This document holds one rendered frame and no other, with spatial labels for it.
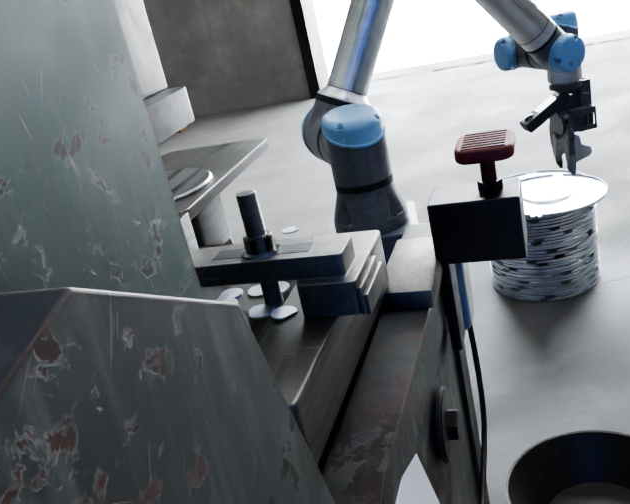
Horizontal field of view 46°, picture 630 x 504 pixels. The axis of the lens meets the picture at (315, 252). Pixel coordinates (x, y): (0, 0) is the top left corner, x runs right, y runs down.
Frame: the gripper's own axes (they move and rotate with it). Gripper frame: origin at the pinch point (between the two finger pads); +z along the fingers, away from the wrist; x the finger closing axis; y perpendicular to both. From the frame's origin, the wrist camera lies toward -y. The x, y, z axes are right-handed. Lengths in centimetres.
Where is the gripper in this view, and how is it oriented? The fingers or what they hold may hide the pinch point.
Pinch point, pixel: (563, 167)
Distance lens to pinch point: 185.6
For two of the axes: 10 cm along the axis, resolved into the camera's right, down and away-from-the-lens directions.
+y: 9.7, -2.5, 0.5
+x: -1.3, -3.5, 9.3
